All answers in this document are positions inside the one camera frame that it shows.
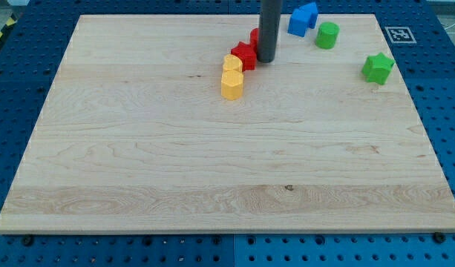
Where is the red circle block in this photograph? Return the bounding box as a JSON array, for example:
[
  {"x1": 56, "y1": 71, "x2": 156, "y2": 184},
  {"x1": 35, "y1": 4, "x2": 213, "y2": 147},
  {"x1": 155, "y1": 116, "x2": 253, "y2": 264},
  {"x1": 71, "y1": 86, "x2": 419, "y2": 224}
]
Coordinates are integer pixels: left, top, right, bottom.
[{"x1": 249, "y1": 27, "x2": 259, "y2": 53}]

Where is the red star block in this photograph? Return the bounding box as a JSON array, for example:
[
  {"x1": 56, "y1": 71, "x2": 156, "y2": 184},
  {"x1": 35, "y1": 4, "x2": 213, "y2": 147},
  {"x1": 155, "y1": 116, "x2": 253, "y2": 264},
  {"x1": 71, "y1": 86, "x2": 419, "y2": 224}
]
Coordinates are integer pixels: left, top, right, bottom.
[{"x1": 231, "y1": 42, "x2": 257, "y2": 71}]

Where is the green star block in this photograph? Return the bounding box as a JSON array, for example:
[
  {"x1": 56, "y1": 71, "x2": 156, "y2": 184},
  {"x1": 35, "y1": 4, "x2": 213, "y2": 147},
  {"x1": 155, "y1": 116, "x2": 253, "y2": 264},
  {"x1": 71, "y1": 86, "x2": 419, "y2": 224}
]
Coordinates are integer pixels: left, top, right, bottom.
[{"x1": 361, "y1": 53, "x2": 395, "y2": 85}]

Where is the yellow hexagon block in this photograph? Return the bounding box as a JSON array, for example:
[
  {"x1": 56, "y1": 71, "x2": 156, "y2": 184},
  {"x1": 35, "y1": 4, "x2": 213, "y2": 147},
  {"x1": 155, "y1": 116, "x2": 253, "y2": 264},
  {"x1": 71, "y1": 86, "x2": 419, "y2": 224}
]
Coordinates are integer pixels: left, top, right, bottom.
[{"x1": 221, "y1": 70, "x2": 244, "y2": 100}]

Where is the yellow heart block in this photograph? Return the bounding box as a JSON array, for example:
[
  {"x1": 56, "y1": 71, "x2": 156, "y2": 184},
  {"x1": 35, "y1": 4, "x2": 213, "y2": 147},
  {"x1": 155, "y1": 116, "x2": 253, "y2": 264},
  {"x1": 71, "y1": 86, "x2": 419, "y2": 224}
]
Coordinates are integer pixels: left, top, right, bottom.
[{"x1": 223, "y1": 54, "x2": 243, "y2": 73}]

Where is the light wooden board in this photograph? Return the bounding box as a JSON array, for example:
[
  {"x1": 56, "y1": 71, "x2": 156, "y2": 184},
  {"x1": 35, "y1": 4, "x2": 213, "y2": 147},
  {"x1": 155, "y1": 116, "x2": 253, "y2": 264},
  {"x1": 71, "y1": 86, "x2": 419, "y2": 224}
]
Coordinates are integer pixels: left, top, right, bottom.
[{"x1": 0, "y1": 14, "x2": 455, "y2": 234}]

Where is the blue cube block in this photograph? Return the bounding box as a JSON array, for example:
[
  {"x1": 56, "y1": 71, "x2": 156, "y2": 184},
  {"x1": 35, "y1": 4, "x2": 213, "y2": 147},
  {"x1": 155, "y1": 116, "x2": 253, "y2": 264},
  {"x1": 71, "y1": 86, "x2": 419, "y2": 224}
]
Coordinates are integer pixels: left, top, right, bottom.
[{"x1": 287, "y1": 9, "x2": 310, "y2": 37}]

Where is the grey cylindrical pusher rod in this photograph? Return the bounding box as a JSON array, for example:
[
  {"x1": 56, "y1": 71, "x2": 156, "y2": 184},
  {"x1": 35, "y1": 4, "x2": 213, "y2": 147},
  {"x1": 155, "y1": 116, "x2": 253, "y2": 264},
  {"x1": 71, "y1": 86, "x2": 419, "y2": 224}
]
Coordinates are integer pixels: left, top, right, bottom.
[{"x1": 257, "y1": 0, "x2": 283, "y2": 63}]

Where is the green cylinder block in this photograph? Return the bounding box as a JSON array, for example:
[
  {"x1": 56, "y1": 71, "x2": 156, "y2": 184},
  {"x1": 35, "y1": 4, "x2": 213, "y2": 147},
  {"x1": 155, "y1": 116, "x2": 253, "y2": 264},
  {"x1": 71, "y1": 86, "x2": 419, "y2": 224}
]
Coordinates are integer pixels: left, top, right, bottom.
[{"x1": 315, "y1": 22, "x2": 340, "y2": 49}]

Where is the blue pentagon block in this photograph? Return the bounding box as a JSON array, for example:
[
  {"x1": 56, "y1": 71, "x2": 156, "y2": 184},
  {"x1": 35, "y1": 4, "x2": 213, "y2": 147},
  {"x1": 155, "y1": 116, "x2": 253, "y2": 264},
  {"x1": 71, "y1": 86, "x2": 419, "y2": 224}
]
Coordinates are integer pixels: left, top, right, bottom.
[{"x1": 299, "y1": 1, "x2": 318, "y2": 29}]

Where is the white fiducial marker tag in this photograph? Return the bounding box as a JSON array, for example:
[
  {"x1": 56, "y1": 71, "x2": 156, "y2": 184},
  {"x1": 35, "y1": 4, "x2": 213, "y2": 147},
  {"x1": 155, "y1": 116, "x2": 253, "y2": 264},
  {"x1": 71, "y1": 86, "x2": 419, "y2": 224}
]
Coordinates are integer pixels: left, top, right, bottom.
[{"x1": 385, "y1": 26, "x2": 416, "y2": 44}]

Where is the black screw bottom left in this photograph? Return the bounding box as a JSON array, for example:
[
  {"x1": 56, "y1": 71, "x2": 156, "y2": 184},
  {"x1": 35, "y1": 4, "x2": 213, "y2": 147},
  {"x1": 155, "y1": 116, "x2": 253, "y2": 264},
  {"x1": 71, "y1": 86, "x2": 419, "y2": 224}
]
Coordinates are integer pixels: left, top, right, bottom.
[{"x1": 21, "y1": 235, "x2": 34, "y2": 247}]

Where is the black screw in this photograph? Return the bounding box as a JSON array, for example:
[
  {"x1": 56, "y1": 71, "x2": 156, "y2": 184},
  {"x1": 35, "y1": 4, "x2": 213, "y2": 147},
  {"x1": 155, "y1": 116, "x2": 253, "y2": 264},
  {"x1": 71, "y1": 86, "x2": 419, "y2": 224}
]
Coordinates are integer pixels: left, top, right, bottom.
[
  {"x1": 433, "y1": 232, "x2": 446, "y2": 244},
  {"x1": 21, "y1": 235, "x2": 34, "y2": 247}
]

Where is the black screw bottom right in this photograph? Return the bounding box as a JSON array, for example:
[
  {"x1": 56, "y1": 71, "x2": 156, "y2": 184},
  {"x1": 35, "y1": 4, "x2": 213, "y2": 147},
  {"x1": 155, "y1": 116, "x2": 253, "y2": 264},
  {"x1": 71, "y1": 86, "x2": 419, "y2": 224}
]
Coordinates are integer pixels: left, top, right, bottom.
[{"x1": 433, "y1": 232, "x2": 446, "y2": 244}]

